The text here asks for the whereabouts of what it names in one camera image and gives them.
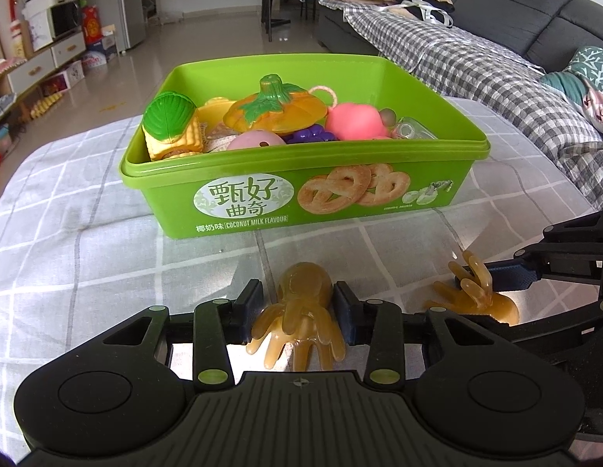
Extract dark grey sofa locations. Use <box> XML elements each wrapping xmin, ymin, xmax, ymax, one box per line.
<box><xmin>313</xmin><ymin>0</ymin><xmax>603</xmax><ymax>74</ymax></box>

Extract orange toy pumpkin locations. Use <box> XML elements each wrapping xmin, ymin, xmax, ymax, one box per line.
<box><xmin>222</xmin><ymin>74</ymin><xmax>329</xmax><ymax>134</ymax></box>

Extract toy corn cob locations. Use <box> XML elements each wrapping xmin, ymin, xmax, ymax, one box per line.
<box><xmin>142</xmin><ymin>90</ymin><xmax>206</xmax><ymax>161</ymax></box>

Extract microwave oven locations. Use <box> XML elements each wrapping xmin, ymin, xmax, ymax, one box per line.
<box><xmin>48</xmin><ymin>0</ymin><xmax>84</xmax><ymax>42</ymax></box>

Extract row of yellow bottles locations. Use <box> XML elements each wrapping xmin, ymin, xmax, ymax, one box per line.
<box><xmin>28</xmin><ymin>93</ymin><xmax>63</xmax><ymax>120</ymax></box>

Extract pink toy peach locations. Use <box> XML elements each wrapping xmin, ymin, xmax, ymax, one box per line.
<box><xmin>308</xmin><ymin>85</ymin><xmax>398</xmax><ymax>141</ymax></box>

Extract amber rubber octopus toy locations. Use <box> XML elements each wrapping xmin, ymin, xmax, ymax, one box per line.
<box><xmin>423</xmin><ymin>250</ymin><xmax>520</xmax><ymax>327</ymax></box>
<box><xmin>246</xmin><ymin>262</ymin><xmax>347</xmax><ymax>373</ymax></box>

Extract red gift box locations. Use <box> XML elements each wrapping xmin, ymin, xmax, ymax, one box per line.
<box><xmin>81</xmin><ymin>5</ymin><xmax>102</xmax><ymax>46</ymax></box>

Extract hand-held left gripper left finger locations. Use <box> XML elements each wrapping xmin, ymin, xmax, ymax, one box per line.
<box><xmin>94</xmin><ymin>278</ymin><xmax>263</xmax><ymax>392</ymax></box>

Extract white and pink box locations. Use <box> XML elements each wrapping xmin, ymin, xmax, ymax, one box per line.
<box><xmin>41</xmin><ymin>61</ymin><xmax>84</xmax><ymax>95</ymax></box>

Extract green plastic box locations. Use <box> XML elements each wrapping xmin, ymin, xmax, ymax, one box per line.
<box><xmin>119</xmin><ymin>54</ymin><xmax>491</xmax><ymax>240</ymax></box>

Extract silver fridge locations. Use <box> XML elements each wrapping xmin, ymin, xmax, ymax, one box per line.
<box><xmin>114</xmin><ymin>0</ymin><xmax>147</xmax><ymax>54</ymax></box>

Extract clear plastic case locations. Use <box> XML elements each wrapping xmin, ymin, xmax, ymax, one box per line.
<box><xmin>391</xmin><ymin>117</ymin><xmax>437</xmax><ymax>141</ymax></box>

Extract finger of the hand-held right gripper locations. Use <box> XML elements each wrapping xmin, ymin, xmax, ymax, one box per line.
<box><xmin>469</xmin><ymin>297</ymin><xmax>603</xmax><ymax>365</ymax></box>
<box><xmin>481</xmin><ymin>210</ymin><xmax>603</xmax><ymax>295</ymax></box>

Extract yellow toy pot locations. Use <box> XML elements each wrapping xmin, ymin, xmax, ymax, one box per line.
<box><xmin>197</xmin><ymin>97</ymin><xmax>239</xmax><ymax>139</ymax></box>

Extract pink clear capsule egg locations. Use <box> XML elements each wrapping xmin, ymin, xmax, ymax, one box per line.
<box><xmin>227</xmin><ymin>129</ymin><xmax>287</xmax><ymax>151</ymax></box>

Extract checked sofa cover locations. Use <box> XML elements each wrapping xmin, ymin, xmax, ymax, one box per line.
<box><xmin>318</xmin><ymin>0</ymin><xmax>603</xmax><ymax>212</ymax></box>

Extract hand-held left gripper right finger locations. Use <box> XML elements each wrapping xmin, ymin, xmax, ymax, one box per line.
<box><xmin>333</xmin><ymin>281</ymin><xmax>513</xmax><ymax>392</ymax></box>

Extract purple toy grapes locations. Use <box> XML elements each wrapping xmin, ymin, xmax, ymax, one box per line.
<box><xmin>286</xmin><ymin>124</ymin><xmax>336</xmax><ymax>145</ymax></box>

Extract grey checked tablecloth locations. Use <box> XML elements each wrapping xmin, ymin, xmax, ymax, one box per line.
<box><xmin>0</xmin><ymin>95</ymin><xmax>603</xmax><ymax>448</ymax></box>

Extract blue and white box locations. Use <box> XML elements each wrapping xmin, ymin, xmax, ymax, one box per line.
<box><xmin>82</xmin><ymin>34</ymin><xmax>118</xmax><ymax>66</ymax></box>

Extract teal patterned pillow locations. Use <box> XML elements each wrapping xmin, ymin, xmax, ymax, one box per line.
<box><xmin>540</xmin><ymin>46</ymin><xmax>603</xmax><ymax>139</ymax></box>

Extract white drawer cabinet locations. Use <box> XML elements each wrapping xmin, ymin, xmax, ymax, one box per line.
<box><xmin>4</xmin><ymin>32</ymin><xmax>87</xmax><ymax>95</ymax></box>

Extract pink lace cloth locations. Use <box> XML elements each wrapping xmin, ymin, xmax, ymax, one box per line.
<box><xmin>0</xmin><ymin>56</ymin><xmax>27</xmax><ymax>81</ymax></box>

